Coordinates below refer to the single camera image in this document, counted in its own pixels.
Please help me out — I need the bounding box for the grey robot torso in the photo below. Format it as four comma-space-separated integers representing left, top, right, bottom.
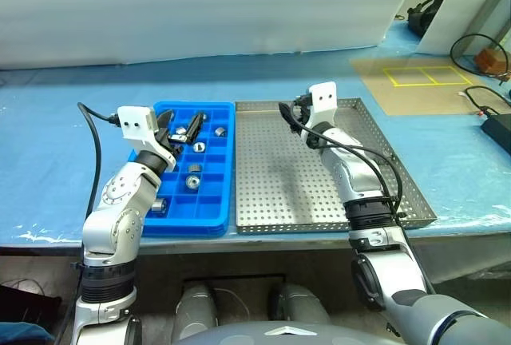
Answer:
171, 319, 384, 345

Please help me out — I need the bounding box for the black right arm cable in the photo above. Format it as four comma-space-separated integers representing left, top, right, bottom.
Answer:
289, 97, 438, 296

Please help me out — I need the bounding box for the blue compartment tray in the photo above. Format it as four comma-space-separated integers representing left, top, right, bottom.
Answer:
127, 100, 236, 238

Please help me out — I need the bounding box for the blue table cover sheet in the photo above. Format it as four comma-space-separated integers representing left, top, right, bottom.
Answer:
0, 21, 511, 248

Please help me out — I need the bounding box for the white panel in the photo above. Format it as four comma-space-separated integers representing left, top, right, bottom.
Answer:
417, 0, 511, 53

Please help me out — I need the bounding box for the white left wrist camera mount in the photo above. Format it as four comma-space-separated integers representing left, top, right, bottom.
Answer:
117, 105, 176, 173

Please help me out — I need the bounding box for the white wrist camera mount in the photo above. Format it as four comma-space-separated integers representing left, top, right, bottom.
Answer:
117, 105, 176, 173
299, 80, 339, 142

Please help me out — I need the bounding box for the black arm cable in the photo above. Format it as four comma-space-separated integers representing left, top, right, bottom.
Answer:
289, 97, 438, 296
77, 101, 121, 224

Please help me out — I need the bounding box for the black looped cable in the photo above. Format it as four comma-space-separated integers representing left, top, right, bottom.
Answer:
450, 33, 511, 78

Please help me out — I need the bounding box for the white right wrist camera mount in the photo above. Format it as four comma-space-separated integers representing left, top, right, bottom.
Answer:
299, 80, 339, 142

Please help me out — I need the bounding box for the black case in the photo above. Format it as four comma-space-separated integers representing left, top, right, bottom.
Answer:
0, 284, 63, 322

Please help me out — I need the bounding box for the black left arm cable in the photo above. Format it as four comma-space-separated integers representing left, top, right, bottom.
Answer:
77, 101, 121, 224

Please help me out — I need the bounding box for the grey metal post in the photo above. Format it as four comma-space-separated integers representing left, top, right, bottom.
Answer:
465, 0, 511, 49

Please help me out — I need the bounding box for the brown block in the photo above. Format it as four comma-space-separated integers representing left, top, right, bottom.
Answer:
473, 47, 510, 77

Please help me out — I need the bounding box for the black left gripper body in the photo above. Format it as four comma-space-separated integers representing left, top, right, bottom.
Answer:
153, 127, 188, 158

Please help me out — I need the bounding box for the grey rounded robot leg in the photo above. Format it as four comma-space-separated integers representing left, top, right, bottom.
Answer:
271, 283, 331, 324
175, 284, 219, 342

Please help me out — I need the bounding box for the black power adapter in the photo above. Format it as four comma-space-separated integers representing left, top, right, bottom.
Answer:
480, 112, 511, 150

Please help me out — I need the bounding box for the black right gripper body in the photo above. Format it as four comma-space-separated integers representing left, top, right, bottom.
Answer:
293, 93, 315, 123

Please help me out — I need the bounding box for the black adapter cable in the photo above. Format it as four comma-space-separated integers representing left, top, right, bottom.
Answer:
465, 85, 500, 118

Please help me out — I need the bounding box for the perforated steel tray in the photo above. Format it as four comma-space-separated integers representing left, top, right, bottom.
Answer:
234, 97, 438, 235

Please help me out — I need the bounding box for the white foam backdrop board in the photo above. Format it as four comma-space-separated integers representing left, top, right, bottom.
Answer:
0, 0, 424, 71

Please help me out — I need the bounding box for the cardboard sheet with yellow tape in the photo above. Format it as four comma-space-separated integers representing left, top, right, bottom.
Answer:
350, 55, 511, 117

